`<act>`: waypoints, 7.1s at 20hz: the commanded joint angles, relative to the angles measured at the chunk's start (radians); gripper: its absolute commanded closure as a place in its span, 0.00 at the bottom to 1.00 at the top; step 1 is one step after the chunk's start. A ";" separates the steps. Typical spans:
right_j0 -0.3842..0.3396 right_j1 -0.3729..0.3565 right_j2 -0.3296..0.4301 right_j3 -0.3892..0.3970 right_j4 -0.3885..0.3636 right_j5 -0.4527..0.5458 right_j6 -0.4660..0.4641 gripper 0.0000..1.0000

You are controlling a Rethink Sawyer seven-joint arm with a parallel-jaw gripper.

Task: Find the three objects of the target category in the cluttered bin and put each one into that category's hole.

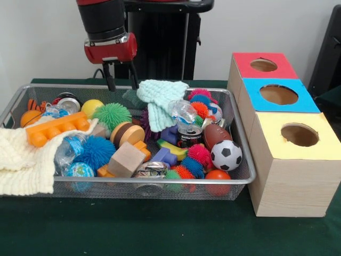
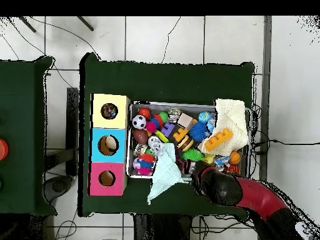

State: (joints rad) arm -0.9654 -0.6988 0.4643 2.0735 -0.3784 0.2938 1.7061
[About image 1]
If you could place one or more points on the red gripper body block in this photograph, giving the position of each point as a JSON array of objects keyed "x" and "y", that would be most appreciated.
[{"x": 112, "y": 52}]

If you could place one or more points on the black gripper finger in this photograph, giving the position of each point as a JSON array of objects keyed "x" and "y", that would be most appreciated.
[
  {"x": 109, "y": 77},
  {"x": 134, "y": 76}
]

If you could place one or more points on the mint green cloth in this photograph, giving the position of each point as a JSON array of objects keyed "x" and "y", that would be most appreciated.
[{"x": 160, "y": 93}]

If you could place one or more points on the clear plastic bottle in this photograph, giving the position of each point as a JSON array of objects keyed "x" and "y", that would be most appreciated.
[{"x": 183, "y": 112}]

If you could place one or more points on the orange toy brick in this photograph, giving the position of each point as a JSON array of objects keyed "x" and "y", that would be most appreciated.
[{"x": 54, "y": 128}]

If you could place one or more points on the black drink can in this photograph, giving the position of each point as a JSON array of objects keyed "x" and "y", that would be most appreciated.
[{"x": 189, "y": 138}]

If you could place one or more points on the cream knitted cloth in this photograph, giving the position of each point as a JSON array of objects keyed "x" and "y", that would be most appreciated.
[{"x": 21, "y": 160}]

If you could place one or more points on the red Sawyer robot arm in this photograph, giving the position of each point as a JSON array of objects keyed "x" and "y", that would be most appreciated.
[{"x": 104, "y": 18}]

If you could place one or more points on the shallow mesh bin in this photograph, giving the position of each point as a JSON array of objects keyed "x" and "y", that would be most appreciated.
[{"x": 160, "y": 190}]

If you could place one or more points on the wooden box with three holes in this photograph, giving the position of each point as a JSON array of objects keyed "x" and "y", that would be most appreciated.
[{"x": 293, "y": 186}]

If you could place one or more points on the green spiky ball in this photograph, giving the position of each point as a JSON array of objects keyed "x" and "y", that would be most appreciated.
[{"x": 112, "y": 114}]

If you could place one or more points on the blue spiky ball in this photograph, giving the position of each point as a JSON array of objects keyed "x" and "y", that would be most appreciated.
[{"x": 93, "y": 152}]

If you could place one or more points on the plain wooden block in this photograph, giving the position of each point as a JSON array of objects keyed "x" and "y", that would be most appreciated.
[{"x": 125, "y": 160}]

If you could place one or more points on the brown toy football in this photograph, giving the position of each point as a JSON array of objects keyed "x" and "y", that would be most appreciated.
[{"x": 217, "y": 136}]

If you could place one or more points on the black and white soccer ball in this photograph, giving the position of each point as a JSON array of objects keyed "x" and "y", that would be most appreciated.
[{"x": 226, "y": 155}]

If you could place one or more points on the dark green tablecloth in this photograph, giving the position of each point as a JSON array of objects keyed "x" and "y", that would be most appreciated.
[
  {"x": 133, "y": 232},
  {"x": 331, "y": 97}
]

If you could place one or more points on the black upright bar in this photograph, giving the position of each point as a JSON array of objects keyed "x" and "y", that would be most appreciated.
[{"x": 327, "y": 53}]

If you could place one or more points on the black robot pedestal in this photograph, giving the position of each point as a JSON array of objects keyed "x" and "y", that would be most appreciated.
[{"x": 160, "y": 40}]

